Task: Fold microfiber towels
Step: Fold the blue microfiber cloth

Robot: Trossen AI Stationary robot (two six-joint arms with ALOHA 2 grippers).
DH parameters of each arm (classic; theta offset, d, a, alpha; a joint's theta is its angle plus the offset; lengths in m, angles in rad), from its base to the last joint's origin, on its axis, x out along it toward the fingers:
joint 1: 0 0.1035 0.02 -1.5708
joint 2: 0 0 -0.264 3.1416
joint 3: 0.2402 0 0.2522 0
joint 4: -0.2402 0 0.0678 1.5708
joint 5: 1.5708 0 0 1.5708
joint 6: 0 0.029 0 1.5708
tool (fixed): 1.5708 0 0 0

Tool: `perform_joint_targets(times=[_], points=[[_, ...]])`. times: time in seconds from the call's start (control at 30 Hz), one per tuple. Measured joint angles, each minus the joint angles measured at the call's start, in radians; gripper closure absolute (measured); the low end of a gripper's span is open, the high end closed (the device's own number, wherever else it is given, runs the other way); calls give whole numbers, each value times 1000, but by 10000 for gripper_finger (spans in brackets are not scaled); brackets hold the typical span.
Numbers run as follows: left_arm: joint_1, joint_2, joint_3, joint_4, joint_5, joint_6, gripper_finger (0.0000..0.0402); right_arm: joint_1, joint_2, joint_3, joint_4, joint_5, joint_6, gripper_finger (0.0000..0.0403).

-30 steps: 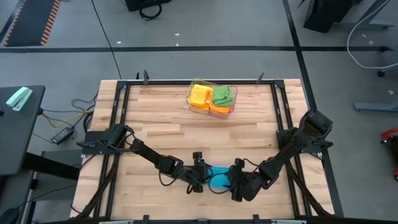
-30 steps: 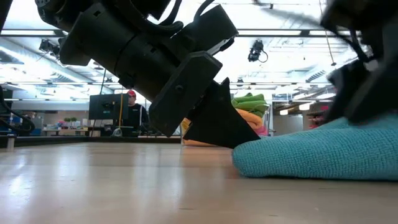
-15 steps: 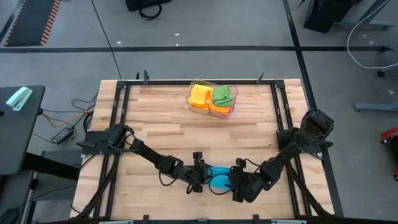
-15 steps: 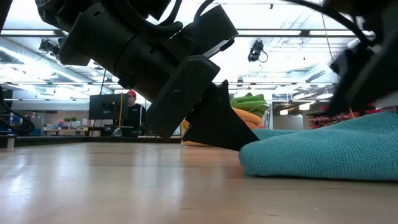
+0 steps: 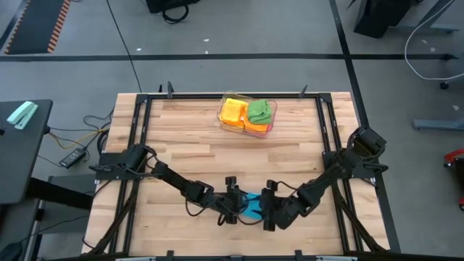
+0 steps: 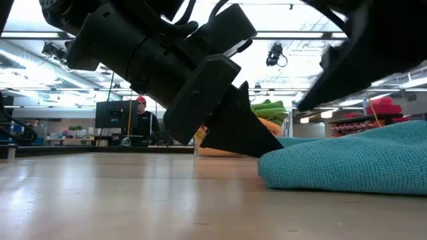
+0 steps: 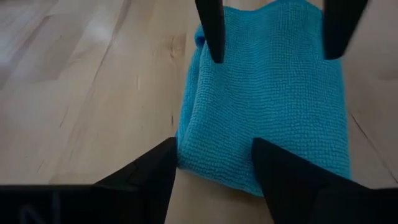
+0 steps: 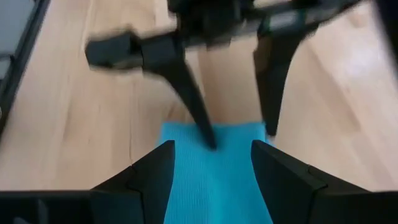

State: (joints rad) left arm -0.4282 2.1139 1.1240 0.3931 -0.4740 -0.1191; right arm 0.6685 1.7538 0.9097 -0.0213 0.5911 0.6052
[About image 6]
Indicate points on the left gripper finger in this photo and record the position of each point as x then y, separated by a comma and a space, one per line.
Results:
240, 126

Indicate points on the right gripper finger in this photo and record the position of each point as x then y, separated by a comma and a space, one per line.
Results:
340, 76

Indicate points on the green microfiber towel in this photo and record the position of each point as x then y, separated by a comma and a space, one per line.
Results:
270, 111

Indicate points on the blue microfiber towel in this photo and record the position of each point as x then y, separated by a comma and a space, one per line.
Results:
350, 160

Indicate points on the clear plastic bin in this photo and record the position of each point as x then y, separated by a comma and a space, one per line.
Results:
289, 125

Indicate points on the black shelving with orange bins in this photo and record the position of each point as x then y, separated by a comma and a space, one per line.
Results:
360, 125

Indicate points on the red storage bins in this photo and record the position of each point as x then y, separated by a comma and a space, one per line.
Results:
383, 106

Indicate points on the person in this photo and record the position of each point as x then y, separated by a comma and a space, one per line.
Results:
145, 121

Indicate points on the black monitor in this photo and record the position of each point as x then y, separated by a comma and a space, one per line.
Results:
113, 115

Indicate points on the cluttered background desk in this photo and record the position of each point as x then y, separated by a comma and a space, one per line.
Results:
73, 133

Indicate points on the black ceiling camera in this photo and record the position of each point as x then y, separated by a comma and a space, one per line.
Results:
274, 55

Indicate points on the black aluminium table frame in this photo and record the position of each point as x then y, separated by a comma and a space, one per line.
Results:
100, 150

